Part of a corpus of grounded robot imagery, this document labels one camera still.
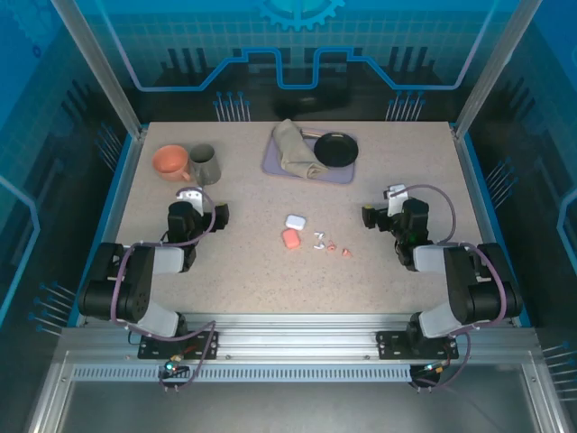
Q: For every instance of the pink earbud charging case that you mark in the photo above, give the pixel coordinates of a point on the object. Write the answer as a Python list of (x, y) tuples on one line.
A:
[(291, 238)]

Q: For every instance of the white earbud charging case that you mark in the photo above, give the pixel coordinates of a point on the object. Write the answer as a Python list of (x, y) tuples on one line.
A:
[(295, 221)]

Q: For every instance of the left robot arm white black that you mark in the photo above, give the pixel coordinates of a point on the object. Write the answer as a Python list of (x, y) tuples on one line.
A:
[(135, 279)]

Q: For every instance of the grey mug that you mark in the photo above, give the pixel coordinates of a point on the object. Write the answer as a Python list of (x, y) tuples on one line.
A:
[(205, 169)]

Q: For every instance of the lilac plastic tray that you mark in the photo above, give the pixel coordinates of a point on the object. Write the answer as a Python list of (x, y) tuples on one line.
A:
[(342, 173)]

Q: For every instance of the orange ceramic cup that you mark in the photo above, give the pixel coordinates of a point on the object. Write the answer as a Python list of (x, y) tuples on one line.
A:
[(169, 158)]

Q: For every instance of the black round plate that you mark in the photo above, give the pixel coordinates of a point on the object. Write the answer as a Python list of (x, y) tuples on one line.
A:
[(336, 150)]

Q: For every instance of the beige folded cloth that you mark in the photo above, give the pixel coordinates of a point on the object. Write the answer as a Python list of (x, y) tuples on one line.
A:
[(293, 149)]

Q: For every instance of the small LED controller board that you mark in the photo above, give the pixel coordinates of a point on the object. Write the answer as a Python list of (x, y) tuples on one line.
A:
[(173, 367), (437, 367)]

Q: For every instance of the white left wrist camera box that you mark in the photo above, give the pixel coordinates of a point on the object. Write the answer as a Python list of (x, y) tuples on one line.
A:
[(189, 197)]

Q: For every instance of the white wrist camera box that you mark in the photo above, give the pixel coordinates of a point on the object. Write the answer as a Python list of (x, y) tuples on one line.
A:
[(396, 198), (189, 197)]

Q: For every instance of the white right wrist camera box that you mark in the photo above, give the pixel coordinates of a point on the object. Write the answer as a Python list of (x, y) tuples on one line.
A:
[(396, 198)]

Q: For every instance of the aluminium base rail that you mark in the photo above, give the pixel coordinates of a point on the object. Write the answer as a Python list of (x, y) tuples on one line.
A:
[(293, 338)]

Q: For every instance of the aluminium frame post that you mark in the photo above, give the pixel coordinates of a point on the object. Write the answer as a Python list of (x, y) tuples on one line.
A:
[(99, 67), (489, 67)]

